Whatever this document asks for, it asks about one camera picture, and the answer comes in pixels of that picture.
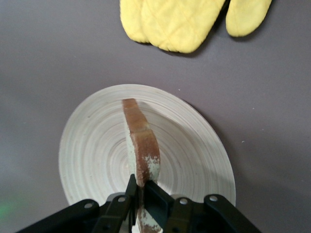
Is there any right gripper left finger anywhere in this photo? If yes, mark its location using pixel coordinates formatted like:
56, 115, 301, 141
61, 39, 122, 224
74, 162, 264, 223
17, 174, 140, 233

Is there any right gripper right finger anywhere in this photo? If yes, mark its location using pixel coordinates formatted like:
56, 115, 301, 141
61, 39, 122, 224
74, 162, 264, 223
143, 180, 262, 233

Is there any slice of brown bread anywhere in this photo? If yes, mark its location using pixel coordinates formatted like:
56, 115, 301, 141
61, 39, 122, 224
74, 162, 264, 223
121, 98, 162, 233

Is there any round wooden plate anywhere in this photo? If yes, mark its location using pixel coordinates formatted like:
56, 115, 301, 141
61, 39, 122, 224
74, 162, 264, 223
58, 83, 236, 207

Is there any brown table cover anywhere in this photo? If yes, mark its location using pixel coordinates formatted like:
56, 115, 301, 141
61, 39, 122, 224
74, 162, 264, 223
0, 0, 311, 233

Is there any yellow quilted oven mitt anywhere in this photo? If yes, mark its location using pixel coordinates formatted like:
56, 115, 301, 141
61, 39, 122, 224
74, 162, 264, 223
120, 0, 151, 44
140, 0, 273, 53

